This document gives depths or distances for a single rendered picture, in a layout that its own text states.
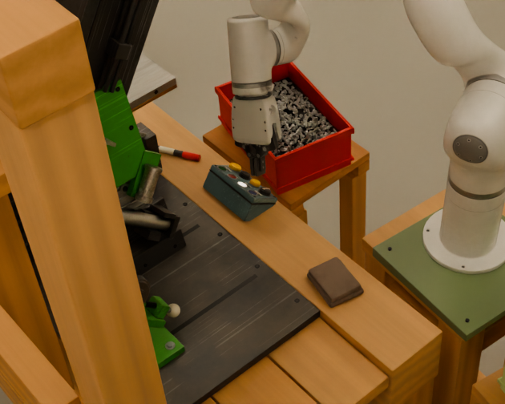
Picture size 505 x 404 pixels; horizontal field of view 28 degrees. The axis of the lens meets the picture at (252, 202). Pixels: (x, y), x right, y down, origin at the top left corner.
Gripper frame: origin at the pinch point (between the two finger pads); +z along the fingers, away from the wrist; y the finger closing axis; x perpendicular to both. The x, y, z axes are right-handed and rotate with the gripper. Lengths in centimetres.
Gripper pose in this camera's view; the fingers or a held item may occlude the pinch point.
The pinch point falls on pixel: (257, 165)
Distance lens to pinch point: 214.3
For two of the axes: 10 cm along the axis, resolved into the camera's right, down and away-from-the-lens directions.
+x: -5.9, 2.8, -7.6
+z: 0.7, 9.5, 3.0
